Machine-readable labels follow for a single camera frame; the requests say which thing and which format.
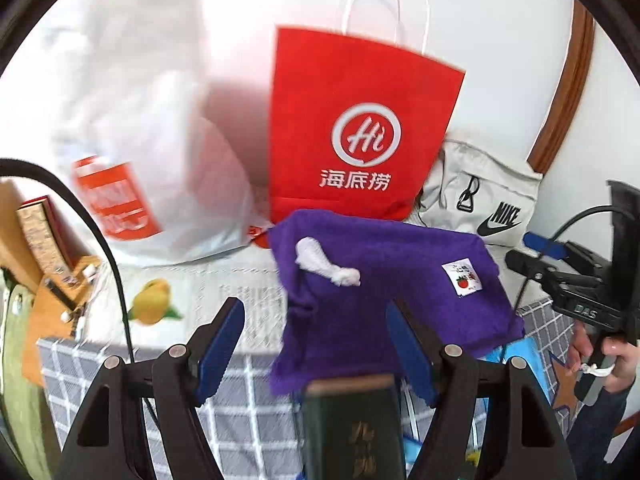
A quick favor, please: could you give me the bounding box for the crumpled white tissue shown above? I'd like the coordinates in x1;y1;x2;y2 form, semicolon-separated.
295;237;361;287

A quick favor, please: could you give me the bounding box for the dark green tea tin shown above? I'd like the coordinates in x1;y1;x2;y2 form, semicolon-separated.
300;374;406;480

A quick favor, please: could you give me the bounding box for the wooden headboard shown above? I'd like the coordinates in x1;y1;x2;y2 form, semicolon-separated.
1;179;101;387

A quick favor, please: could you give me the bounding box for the white Miniso plastic bag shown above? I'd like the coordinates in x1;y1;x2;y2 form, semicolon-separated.
54;0;267;266

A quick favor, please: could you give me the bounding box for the red Haidilao paper bag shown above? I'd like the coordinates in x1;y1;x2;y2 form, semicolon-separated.
269;27;464;222

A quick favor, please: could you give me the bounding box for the wooden door frame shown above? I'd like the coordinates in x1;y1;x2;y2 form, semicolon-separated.
527;0;596;174

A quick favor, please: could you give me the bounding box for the grey checked bedspread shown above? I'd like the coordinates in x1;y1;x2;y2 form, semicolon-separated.
37;296;586;480

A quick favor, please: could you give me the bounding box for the person's right forearm sleeve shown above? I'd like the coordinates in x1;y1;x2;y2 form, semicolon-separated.
566;388;639;480

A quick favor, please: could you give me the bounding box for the beige Nike bag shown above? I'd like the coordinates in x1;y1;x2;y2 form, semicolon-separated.
408;130;542;248

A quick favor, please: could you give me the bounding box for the brown patterned box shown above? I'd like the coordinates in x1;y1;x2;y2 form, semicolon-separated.
16;195;88;312

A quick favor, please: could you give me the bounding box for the person's right hand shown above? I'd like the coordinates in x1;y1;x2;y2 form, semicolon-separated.
566;321;639;393

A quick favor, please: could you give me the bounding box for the purple towel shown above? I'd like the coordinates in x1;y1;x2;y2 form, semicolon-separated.
268;210;524;396

